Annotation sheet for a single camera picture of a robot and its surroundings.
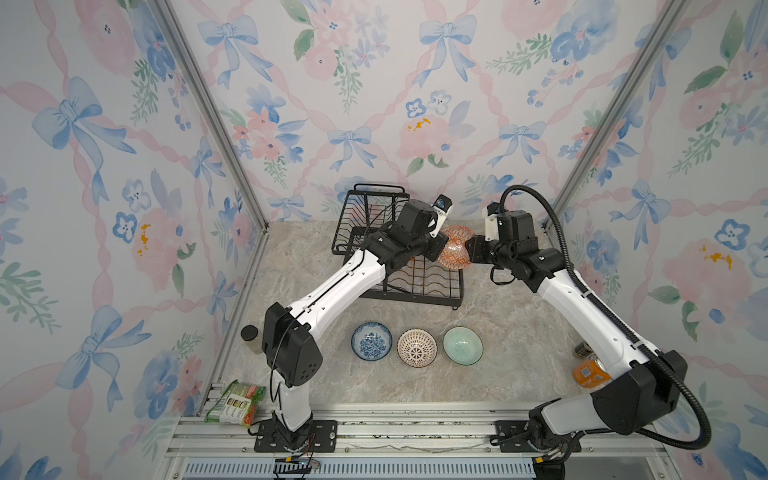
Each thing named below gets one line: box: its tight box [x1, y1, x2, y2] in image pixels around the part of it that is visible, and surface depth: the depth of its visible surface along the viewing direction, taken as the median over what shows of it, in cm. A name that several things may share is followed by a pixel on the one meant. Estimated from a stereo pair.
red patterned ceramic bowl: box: [438, 225, 476, 270], surface depth 82 cm
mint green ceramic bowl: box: [442, 326, 483, 366], surface depth 88 cm
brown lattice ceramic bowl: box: [396, 328, 438, 368], surface depth 88 cm
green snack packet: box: [204, 379, 267, 427], surface depth 76 cm
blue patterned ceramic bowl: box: [351, 322, 393, 361], surface depth 90 cm
